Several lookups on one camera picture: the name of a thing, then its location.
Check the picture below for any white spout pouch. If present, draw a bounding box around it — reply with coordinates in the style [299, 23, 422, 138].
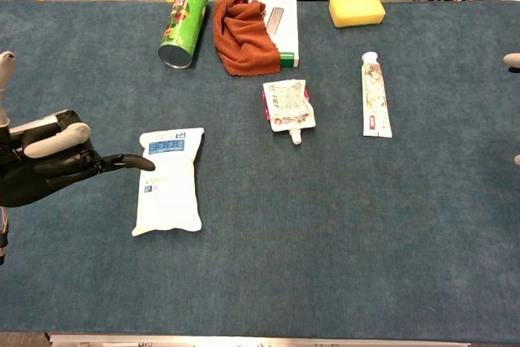
[262, 78, 317, 145]

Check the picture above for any white snack bag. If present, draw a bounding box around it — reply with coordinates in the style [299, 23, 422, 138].
[131, 127, 206, 237]

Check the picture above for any floral toothpaste tube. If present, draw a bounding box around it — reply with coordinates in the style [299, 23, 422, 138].
[360, 51, 394, 139]

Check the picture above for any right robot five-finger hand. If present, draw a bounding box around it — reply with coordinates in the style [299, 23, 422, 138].
[502, 52, 520, 167]

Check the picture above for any aluminium table edge rail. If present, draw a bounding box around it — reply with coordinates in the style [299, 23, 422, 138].
[48, 333, 472, 347]

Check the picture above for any green chips can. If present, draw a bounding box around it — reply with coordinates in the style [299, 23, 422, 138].
[157, 0, 211, 70]

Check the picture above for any yellow sponge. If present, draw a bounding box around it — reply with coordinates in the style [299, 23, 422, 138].
[327, 0, 387, 30]

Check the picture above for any brown cloth towel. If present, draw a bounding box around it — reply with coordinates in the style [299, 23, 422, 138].
[212, 0, 282, 77]

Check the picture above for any white box green end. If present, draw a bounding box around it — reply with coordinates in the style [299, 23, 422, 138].
[247, 0, 301, 69]

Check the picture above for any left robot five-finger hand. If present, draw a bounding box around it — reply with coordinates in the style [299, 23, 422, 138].
[0, 50, 157, 208]

